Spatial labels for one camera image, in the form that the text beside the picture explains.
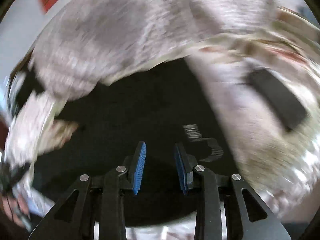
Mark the quilted grey-pink bedspread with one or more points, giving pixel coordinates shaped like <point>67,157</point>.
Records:
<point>83,43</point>

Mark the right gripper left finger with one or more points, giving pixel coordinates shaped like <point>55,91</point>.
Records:
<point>72,217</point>

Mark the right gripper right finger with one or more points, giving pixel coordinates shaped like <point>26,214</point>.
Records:
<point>225,204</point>

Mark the black phone on bed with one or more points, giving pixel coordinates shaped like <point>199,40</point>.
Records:
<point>284,103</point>

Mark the black pants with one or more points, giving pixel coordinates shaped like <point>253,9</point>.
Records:
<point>160,107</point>

